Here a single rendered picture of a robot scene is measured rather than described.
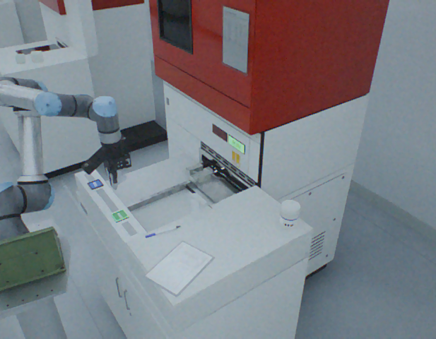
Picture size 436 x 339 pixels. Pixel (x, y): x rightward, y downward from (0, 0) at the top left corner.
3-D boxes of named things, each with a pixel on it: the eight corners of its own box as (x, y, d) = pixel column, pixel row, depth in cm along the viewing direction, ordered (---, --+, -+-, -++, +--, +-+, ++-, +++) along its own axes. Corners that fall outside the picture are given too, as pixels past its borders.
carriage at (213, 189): (198, 171, 210) (198, 166, 209) (243, 207, 186) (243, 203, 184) (185, 176, 206) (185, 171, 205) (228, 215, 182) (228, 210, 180)
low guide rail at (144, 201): (208, 176, 211) (208, 171, 210) (210, 179, 210) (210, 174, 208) (117, 213, 187) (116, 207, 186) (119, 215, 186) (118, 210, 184)
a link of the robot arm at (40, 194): (8, 214, 167) (0, 78, 164) (42, 208, 179) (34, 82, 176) (25, 216, 160) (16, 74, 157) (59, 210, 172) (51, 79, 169)
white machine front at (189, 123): (171, 137, 246) (166, 73, 223) (258, 208, 190) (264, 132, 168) (166, 138, 244) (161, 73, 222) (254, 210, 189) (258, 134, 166)
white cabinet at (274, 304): (190, 256, 277) (184, 153, 231) (290, 369, 212) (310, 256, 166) (99, 301, 246) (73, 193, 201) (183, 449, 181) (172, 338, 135)
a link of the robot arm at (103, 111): (104, 92, 142) (120, 98, 137) (109, 121, 148) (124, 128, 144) (85, 99, 137) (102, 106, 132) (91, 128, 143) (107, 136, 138)
